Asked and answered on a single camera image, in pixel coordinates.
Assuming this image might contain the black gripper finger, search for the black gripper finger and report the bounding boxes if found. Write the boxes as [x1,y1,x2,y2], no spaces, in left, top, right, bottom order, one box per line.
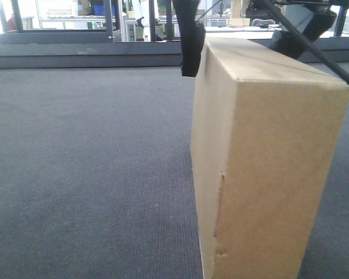
[269,5,337,59]
[173,0,205,77]

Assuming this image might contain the brown cardboard box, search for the brown cardboard box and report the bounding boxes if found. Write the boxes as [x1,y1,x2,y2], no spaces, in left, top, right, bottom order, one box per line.
[191,37,349,278]

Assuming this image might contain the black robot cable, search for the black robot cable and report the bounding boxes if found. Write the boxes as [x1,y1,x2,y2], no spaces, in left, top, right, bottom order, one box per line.
[261,0,349,95]

